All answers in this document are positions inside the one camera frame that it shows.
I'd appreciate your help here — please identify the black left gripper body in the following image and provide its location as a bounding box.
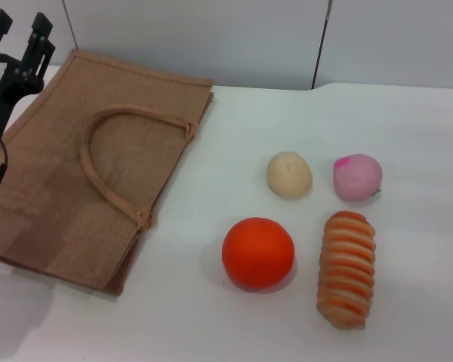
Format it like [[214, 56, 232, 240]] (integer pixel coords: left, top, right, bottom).
[[0, 52, 42, 156]]

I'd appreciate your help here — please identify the striped long bread roll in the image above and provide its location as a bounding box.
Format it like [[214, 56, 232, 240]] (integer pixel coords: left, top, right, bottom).
[[316, 210, 377, 331]]

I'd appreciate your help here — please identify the orange toy fruit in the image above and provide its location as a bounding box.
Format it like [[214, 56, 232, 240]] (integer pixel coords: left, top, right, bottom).
[[221, 216, 295, 291]]

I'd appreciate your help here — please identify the beige egg yolk pastry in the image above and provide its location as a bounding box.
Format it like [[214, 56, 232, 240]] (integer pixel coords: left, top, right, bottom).
[[267, 151, 313, 200]]

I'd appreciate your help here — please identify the pink peach toy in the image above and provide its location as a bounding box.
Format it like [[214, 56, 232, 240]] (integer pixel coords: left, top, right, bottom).
[[332, 152, 383, 201]]

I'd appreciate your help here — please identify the brown woven handbag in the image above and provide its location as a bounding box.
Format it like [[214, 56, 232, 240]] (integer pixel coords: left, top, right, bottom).
[[0, 48, 215, 297]]

